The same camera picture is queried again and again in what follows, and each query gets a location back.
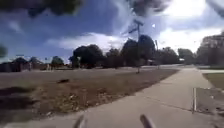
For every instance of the overhanging tree foliage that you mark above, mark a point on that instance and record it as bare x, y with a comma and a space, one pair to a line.
56, 6

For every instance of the row of dark trees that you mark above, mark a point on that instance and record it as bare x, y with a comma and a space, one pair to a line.
130, 53

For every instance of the grey concrete path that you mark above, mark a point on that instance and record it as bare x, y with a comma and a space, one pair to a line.
166, 96

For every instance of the robot's own part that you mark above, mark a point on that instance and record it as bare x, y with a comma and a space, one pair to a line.
146, 122
80, 122

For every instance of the tall utility pole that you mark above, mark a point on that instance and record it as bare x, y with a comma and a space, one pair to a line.
138, 46

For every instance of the low buildings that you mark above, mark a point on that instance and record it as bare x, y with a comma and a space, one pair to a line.
20, 65

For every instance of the grey road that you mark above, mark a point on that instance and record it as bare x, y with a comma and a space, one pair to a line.
83, 70

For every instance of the grass strip beside path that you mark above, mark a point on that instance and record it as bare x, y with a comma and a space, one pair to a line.
213, 96

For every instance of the short white post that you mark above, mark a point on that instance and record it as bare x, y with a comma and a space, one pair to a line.
194, 100

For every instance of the thin pole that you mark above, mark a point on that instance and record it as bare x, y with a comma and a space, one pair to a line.
157, 55

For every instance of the large tree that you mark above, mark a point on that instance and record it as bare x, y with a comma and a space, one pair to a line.
211, 50

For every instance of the dry brown grass field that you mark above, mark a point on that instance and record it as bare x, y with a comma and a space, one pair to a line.
83, 86

